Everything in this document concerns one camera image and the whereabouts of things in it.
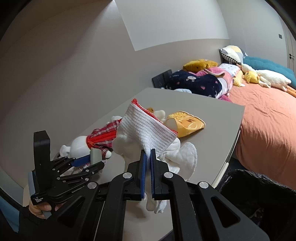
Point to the teal long cushion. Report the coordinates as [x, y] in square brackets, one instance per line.
[264, 64]

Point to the yellow pillow by blanket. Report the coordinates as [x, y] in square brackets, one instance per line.
[238, 79]

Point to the orange bed cover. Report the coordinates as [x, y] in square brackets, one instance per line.
[267, 140]

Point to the yellow duck plush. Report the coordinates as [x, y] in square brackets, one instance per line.
[252, 77]

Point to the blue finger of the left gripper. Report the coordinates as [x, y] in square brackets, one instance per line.
[82, 161]
[95, 155]

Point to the black trash bin bag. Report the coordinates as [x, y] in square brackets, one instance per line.
[269, 204]

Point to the white plush doll red dress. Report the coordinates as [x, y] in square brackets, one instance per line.
[100, 138]

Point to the person's left hand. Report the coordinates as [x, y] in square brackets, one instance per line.
[38, 210]

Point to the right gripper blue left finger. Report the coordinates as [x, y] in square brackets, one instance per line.
[136, 188]

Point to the checked white pillow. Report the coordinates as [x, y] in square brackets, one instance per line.
[232, 54]

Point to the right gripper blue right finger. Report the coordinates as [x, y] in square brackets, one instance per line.
[160, 189]

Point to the grey room door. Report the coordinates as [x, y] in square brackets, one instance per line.
[290, 43]

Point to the white cloth gloves bundle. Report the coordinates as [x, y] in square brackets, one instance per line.
[181, 159]

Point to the pink blanket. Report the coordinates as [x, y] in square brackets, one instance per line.
[223, 77]

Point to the white knitted glove red trim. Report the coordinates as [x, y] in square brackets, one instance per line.
[140, 130]

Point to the white goose plush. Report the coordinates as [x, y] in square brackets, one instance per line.
[270, 79]

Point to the mustard plush toy on bed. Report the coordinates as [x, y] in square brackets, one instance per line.
[198, 65]

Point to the navy patterned blanket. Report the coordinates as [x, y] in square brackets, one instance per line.
[206, 85]

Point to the white foam bundle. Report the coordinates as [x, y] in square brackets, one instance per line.
[161, 115]

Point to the white dotted pillow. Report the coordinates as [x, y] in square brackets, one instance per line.
[230, 68]

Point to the light blue cloth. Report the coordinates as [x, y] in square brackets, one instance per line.
[183, 90]

